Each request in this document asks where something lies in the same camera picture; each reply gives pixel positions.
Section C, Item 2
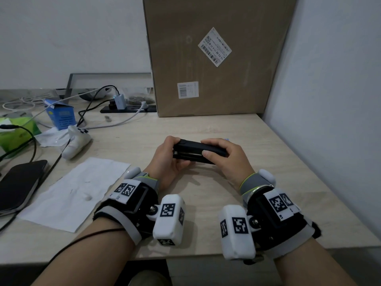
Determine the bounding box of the person's right hand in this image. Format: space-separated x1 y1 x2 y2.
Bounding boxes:
201 137 256 191

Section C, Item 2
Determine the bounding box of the person's left hand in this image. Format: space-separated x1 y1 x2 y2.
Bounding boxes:
142 135 197 193

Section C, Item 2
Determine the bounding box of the black stapler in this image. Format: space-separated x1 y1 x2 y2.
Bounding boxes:
172 138 230 165

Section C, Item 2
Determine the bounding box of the person's right forearm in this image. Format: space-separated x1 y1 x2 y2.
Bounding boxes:
273 238 358 286

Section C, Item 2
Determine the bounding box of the person's leg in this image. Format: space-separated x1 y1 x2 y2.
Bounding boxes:
128 269 172 286

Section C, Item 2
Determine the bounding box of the grey wrist cuff lime trim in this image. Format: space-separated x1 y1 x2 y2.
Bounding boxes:
239 172 270 195
135 172 160 193

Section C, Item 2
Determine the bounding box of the black power strip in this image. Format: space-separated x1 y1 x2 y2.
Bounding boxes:
100 104 158 114

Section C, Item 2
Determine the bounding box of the clear bag of grey bits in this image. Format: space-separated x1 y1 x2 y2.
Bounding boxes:
126 93 156 105

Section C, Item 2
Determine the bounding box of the white charger adapter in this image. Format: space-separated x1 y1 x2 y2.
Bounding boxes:
114 93 127 110

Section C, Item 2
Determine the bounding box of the large brown cardboard box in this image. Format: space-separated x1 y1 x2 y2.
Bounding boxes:
142 0 299 118

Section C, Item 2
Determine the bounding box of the white game controller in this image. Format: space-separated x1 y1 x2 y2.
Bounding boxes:
62 125 92 160

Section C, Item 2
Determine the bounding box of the black drawer knob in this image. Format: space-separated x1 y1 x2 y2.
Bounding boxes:
242 254 265 265

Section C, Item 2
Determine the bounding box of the white paper sheet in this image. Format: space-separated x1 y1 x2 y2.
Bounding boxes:
17 157 131 233

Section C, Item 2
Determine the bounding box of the blue carton box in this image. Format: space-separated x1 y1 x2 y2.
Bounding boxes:
44 99 77 131

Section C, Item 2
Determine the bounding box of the white desk drawer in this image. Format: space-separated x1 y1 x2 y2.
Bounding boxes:
166 254 283 286

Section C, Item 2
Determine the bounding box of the white tissue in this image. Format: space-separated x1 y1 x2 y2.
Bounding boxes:
35 127 71 148

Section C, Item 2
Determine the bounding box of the black phone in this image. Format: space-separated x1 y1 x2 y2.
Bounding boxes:
0 160 48 217

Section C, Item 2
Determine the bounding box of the green tissue pack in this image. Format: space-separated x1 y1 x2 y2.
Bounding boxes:
0 116 42 154

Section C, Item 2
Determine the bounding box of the black wrist camera rig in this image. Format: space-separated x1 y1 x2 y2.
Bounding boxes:
92 166 187 247
218 169 322 261

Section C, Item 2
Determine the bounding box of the white cable with plug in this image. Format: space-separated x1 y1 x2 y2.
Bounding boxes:
82 101 148 130

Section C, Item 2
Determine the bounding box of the black cable with plug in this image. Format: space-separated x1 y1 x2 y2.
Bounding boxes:
77 85 120 127

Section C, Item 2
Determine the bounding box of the thin black rig cable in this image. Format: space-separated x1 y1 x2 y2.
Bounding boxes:
47 228 127 265

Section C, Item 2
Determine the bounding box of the black controller cable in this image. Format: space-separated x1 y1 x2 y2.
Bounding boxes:
0 138 71 233

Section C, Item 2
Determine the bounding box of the thin white cable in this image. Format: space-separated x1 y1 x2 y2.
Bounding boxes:
28 87 103 120

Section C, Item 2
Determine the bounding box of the black looped cable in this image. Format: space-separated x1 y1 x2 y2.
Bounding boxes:
0 124 38 164

